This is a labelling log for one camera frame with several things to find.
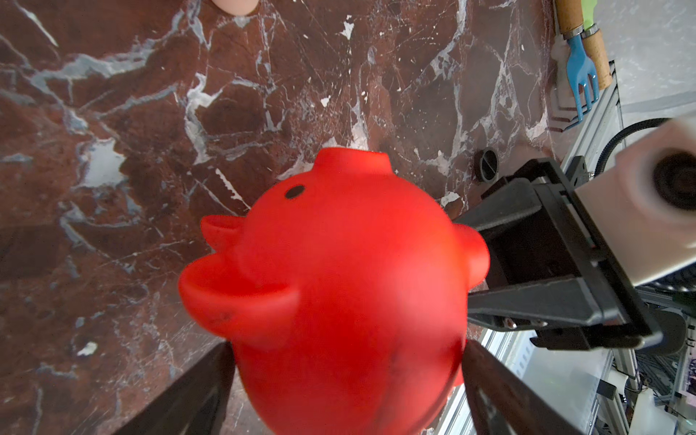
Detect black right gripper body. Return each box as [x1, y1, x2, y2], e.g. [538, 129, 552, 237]
[483, 159, 663, 351]

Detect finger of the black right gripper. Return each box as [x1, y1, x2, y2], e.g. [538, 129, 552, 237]
[468, 277, 604, 331]
[453, 179, 542, 239]

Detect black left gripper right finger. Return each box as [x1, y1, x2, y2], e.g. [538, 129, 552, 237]
[461, 341, 580, 435]

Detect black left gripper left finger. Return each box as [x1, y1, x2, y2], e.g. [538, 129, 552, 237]
[116, 342, 236, 434]

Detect black round plug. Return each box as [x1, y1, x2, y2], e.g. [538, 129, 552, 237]
[474, 147, 500, 183]

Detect red piggy bank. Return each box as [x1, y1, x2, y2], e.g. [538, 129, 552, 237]
[179, 148, 490, 434]

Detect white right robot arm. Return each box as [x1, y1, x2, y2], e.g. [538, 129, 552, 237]
[460, 116, 695, 351]

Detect pale pink piggy bank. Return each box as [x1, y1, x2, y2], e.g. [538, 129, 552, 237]
[212, 0, 259, 16]

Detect blue garden fork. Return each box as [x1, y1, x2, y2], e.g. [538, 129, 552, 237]
[555, 0, 600, 124]

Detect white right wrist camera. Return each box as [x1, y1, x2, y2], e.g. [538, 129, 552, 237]
[576, 115, 695, 286]

